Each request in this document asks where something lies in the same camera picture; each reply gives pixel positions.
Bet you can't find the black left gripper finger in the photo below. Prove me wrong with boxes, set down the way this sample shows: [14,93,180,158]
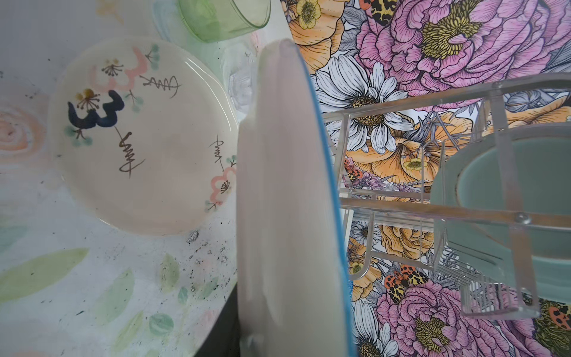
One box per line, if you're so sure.
[195,286,241,357]

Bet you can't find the white watermelon pattern plate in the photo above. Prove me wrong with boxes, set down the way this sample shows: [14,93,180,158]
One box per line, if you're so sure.
[236,39,356,356]

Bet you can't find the teal rimmed plate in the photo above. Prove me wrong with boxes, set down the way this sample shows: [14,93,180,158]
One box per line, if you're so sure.
[429,122,571,304]

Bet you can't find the green glass tumbler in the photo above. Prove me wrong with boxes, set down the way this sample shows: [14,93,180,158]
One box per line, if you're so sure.
[177,0,272,43]

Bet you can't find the clear pink glass tumbler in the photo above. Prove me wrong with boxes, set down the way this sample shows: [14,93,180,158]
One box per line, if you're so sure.
[222,43,258,115]

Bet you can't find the metal two-tier dish rack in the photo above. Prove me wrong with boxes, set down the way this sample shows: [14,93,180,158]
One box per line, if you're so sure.
[324,73,570,320]

